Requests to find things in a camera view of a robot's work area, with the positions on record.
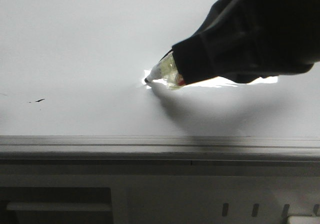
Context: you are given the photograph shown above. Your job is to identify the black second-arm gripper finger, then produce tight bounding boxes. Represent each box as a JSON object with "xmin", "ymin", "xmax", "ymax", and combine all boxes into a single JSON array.
[{"xmin": 172, "ymin": 0, "xmax": 320, "ymax": 85}]

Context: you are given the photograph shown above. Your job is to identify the white black-tipped whiteboard marker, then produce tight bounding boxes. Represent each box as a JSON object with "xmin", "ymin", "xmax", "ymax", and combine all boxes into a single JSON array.
[{"xmin": 144, "ymin": 51, "xmax": 186, "ymax": 90}]

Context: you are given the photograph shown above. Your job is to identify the white box lower right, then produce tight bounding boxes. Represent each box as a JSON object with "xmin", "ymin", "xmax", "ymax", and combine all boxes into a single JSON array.
[{"xmin": 287, "ymin": 216, "xmax": 320, "ymax": 224}]

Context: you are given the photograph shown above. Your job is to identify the white whiteboard with aluminium frame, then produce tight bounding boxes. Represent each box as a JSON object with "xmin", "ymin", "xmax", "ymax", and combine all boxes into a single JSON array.
[{"xmin": 0, "ymin": 0, "xmax": 320, "ymax": 176}]

